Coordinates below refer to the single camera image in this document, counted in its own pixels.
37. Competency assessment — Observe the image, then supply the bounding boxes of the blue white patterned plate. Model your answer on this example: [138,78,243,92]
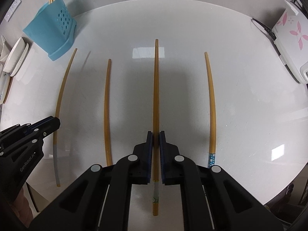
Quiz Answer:
[0,71,10,104]

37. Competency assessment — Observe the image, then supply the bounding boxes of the bamboo chopstick green floral end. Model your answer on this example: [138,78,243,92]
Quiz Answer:
[152,39,160,216]

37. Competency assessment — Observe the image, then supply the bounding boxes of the white rice cooker pink flowers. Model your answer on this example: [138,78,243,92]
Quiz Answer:
[273,1,308,84]

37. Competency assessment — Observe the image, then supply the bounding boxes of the black power cable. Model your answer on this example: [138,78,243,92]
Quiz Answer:
[251,17,277,41]

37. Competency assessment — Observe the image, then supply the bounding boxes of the bamboo chopstick pale blue end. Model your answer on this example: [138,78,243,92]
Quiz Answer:
[53,47,78,188]

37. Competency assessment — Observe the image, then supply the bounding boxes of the person's left hand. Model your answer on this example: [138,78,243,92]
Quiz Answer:
[8,187,33,228]

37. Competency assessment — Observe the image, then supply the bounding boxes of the large white ceramic bowl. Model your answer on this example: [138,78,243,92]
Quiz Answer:
[3,37,26,73]

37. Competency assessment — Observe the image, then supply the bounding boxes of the wooden round board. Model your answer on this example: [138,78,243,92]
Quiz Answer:
[3,77,14,104]

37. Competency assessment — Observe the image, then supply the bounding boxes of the white double wall switch socket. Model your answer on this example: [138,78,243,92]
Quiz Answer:
[4,0,21,22]

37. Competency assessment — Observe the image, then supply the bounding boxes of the blue plastic utensil holder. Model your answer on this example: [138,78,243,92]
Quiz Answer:
[23,0,77,61]

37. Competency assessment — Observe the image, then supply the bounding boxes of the white ceramic pitcher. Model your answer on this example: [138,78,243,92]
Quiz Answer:
[0,35,10,63]

